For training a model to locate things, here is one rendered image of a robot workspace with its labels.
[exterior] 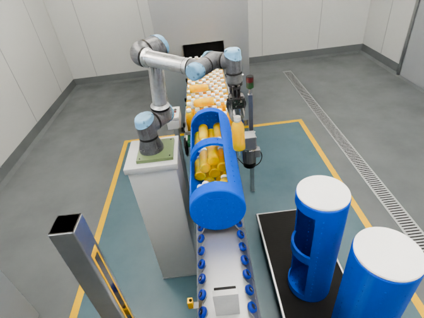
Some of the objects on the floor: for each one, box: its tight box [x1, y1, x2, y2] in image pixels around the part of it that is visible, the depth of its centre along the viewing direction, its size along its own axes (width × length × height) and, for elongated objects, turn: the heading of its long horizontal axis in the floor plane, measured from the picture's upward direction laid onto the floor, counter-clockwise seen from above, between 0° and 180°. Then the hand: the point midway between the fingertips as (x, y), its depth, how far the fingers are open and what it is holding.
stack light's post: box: [247, 93, 255, 192], centre depth 285 cm, size 4×4×110 cm
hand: (236, 117), depth 153 cm, fingers closed on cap, 4 cm apart
